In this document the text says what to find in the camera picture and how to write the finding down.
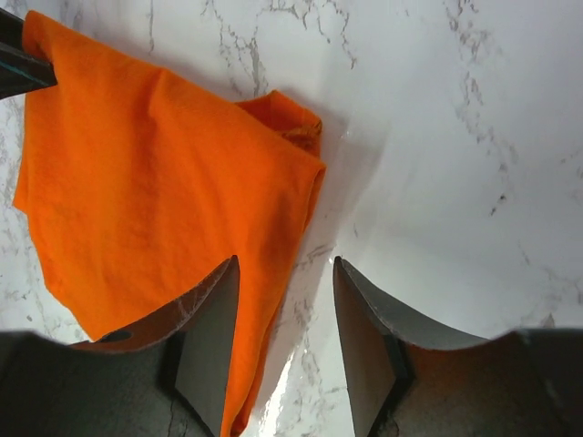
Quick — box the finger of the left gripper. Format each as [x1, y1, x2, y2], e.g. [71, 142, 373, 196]
[0, 9, 57, 98]

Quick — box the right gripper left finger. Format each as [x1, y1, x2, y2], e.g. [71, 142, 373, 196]
[73, 256, 240, 436]

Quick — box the orange t-shirt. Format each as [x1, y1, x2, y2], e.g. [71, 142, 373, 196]
[14, 11, 326, 436]

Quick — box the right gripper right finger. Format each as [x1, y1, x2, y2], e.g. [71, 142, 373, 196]
[333, 256, 486, 436]

